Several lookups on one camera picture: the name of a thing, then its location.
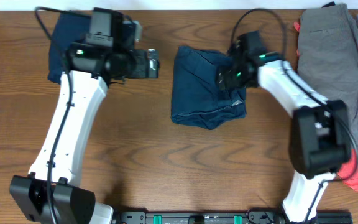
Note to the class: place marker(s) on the grey shorts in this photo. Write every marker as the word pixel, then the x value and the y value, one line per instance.
pixel 328 56

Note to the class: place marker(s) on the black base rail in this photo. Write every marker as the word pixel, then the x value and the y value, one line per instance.
pixel 228 217

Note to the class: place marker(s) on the folded dark navy shorts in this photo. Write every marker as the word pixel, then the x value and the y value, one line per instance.
pixel 71 28

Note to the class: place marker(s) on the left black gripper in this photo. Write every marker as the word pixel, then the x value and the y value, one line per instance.
pixel 144 72

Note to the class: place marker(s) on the dark blue shorts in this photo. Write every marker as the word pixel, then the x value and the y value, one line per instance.
pixel 196 98

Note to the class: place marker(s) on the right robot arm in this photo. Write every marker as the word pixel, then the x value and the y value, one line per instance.
pixel 319 138

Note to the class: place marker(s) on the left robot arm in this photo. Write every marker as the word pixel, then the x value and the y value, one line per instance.
pixel 51 192

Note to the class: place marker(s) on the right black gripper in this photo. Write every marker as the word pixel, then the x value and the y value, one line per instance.
pixel 231 81

